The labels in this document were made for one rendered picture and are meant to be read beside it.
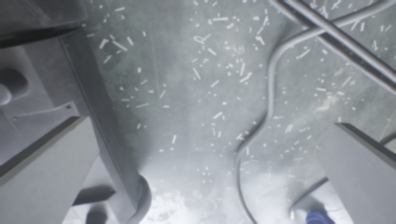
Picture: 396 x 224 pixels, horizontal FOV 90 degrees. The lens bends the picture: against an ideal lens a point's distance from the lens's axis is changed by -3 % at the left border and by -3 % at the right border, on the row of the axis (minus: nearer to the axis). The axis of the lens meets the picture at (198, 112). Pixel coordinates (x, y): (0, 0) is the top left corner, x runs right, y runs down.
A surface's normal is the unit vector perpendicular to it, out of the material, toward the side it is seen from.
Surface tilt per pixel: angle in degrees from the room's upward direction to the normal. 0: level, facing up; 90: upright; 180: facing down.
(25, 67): 0
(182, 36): 0
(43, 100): 0
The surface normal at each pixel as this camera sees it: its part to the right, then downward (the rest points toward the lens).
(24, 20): 0.62, 0.37
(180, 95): 0.13, 0.50
